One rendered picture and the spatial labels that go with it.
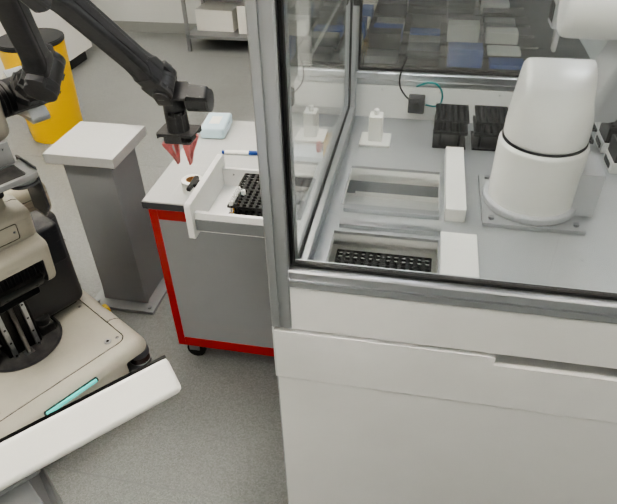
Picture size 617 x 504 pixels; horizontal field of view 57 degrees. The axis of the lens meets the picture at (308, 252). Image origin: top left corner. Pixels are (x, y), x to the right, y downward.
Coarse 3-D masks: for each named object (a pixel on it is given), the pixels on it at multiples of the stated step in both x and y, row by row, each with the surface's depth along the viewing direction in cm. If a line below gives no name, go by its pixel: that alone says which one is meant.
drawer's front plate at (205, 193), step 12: (216, 156) 169; (216, 168) 165; (204, 180) 158; (216, 180) 166; (192, 192) 153; (204, 192) 157; (216, 192) 167; (192, 204) 150; (204, 204) 158; (192, 216) 150; (192, 228) 152
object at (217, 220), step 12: (228, 168) 170; (240, 168) 169; (228, 180) 172; (240, 180) 171; (228, 192) 170; (216, 204) 165; (204, 216) 151; (216, 216) 150; (228, 216) 150; (240, 216) 149; (252, 216) 149; (204, 228) 153; (216, 228) 153; (228, 228) 152; (240, 228) 151; (252, 228) 150
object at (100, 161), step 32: (96, 128) 224; (128, 128) 224; (64, 160) 208; (96, 160) 205; (128, 160) 223; (96, 192) 220; (128, 192) 226; (96, 224) 230; (128, 224) 229; (96, 256) 241; (128, 256) 238; (128, 288) 250; (160, 288) 261
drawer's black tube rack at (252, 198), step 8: (256, 176) 164; (248, 184) 161; (256, 184) 161; (248, 192) 158; (256, 192) 158; (248, 200) 155; (256, 200) 154; (240, 208) 152; (248, 208) 152; (256, 208) 151
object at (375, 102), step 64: (320, 0) 73; (384, 0) 72; (448, 0) 71; (512, 0) 69; (576, 0) 68; (320, 64) 79; (384, 64) 77; (448, 64) 75; (512, 64) 74; (576, 64) 72; (320, 128) 84; (384, 128) 82; (448, 128) 81; (512, 128) 79; (576, 128) 77; (320, 192) 91; (384, 192) 89; (448, 192) 87; (512, 192) 85; (576, 192) 83; (320, 256) 99; (384, 256) 97; (448, 256) 94; (512, 256) 92; (576, 256) 89
